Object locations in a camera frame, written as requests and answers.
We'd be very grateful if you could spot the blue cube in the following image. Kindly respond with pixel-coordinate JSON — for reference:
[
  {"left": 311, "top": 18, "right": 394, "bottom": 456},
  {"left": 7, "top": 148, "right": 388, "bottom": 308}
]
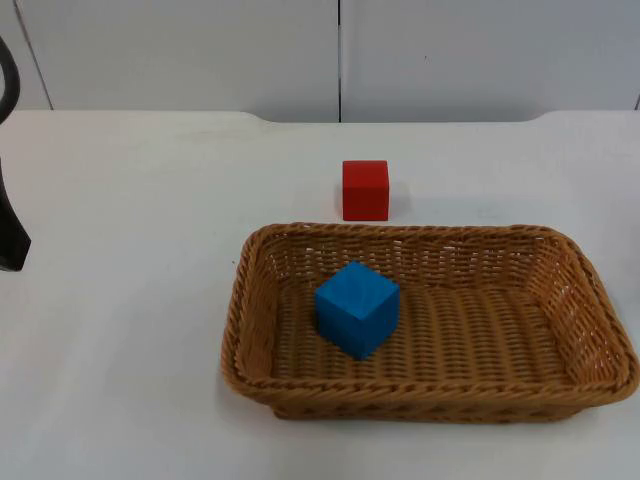
[{"left": 314, "top": 260, "right": 401, "bottom": 361}]

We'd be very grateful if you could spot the red cube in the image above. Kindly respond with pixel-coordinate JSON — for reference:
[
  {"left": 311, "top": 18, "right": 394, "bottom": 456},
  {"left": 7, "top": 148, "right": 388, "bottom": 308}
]
[{"left": 341, "top": 159, "right": 391, "bottom": 222}]

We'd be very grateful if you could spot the pale brown wicker basket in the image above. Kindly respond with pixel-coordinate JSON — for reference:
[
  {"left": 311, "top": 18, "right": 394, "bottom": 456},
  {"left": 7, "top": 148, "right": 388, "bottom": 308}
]
[{"left": 220, "top": 222, "right": 640, "bottom": 424}]

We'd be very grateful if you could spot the black cable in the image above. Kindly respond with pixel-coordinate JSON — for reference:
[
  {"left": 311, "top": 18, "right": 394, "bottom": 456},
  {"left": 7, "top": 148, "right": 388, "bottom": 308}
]
[{"left": 0, "top": 36, "right": 22, "bottom": 126}]

